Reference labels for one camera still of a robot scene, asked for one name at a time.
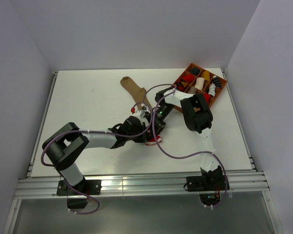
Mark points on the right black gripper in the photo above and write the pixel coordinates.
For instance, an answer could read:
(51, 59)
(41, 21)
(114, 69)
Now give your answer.
(159, 125)

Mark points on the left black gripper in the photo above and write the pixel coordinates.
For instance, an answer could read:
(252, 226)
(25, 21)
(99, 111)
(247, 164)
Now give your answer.
(141, 140)

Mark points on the red white striped sock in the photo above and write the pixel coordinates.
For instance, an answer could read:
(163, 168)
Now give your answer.
(153, 140)

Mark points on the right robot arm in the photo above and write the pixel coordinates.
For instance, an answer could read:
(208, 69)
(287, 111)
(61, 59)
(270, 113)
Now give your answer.
(197, 118)

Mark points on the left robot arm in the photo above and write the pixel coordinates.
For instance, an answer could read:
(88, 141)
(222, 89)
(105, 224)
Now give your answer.
(65, 146)

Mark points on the tan brown sock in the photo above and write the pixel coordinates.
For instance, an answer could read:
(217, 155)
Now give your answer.
(137, 93)

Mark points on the argyle patterned rolled sock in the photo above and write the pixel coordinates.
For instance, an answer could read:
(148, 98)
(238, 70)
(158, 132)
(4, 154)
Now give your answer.
(181, 86)

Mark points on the grey brown rolled sock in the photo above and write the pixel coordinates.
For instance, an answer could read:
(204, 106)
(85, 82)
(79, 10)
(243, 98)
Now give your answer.
(192, 90)

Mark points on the red rolled sock upper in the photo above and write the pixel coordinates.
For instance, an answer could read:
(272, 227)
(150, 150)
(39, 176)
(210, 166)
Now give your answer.
(189, 78)

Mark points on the red rolled sock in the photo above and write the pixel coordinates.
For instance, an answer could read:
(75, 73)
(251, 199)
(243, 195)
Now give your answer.
(207, 97)
(189, 78)

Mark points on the orange divided sock tray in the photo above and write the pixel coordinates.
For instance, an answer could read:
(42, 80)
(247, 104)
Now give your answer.
(206, 84)

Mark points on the red rolled sock lower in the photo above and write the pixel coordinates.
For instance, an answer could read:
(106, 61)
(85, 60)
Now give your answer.
(207, 97)

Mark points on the cream rolled sock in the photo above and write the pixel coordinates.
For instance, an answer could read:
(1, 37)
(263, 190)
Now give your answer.
(199, 83)

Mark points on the dark teal rolled sock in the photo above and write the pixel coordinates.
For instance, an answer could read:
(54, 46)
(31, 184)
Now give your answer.
(195, 71)

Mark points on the white grey striped sock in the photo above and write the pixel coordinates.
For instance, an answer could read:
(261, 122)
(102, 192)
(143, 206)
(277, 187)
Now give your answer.
(212, 91)

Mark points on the yellow rolled sock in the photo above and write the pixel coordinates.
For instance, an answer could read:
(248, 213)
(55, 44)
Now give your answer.
(206, 75)

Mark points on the black white striped sock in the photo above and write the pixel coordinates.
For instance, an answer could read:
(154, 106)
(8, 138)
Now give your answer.
(216, 81)

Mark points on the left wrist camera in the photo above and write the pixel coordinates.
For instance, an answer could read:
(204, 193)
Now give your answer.
(140, 114)

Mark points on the right aluminium side rail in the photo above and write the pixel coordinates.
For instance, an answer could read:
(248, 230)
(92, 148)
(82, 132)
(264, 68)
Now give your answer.
(241, 128)

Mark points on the aluminium side rail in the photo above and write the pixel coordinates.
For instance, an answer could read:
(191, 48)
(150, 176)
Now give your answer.
(36, 146)
(241, 128)

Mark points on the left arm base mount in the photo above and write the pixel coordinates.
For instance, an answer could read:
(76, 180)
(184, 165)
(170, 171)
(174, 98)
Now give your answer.
(86, 188)

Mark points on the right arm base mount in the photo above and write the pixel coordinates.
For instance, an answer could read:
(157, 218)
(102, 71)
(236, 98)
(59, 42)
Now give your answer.
(212, 182)

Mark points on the left aluminium side rail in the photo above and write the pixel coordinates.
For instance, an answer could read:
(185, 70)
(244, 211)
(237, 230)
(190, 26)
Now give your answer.
(36, 146)

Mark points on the aluminium front rail frame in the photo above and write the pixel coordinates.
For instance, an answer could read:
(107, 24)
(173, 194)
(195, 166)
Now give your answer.
(138, 185)

